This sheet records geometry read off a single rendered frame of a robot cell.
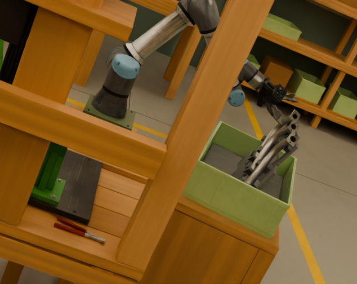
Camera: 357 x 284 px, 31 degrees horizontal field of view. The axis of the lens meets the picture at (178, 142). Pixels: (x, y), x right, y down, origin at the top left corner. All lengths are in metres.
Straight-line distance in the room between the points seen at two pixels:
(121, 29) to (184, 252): 1.31
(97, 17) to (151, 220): 0.59
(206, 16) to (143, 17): 5.14
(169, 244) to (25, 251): 0.90
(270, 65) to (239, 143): 4.36
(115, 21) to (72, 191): 0.71
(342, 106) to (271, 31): 1.29
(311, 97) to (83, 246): 5.99
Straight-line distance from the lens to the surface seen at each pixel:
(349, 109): 7.83
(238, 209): 2.60
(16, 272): 2.97
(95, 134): 1.64
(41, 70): 1.66
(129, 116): 2.72
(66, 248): 1.86
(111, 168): 2.35
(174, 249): 2.65
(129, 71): 2.59
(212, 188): 2.58
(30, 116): 1.65
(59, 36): 1.63
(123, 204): 2.17
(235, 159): 3.08
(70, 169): 2.20
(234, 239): 2.60
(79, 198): 2.06
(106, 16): 1.56
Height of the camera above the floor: 1.89
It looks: 21 degrees down
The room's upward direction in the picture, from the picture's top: 25 degrees clockwise
